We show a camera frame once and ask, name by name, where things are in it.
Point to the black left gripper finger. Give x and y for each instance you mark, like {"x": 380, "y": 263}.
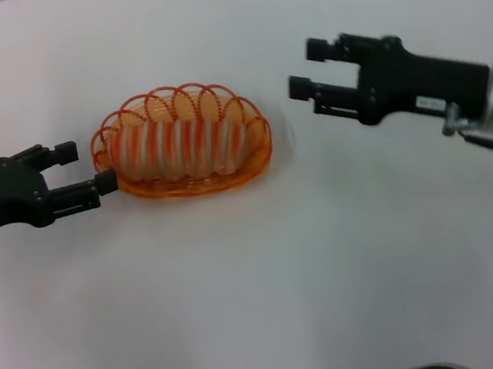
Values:
{"x": 77, "y": 196}
{"x": 66, "y": 152}

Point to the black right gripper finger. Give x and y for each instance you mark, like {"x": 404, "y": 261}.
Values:
{"x": 317, "y": 49}
{"x": 300, "y": 88}

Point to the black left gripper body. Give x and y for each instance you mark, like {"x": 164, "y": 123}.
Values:
{"x": 0, "y": 196}

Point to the orange white striped bread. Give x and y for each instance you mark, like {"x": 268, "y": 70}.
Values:
{"x": 183, "y": 147}

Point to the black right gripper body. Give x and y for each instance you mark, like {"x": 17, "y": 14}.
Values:
{"x": 418, "y": 82}

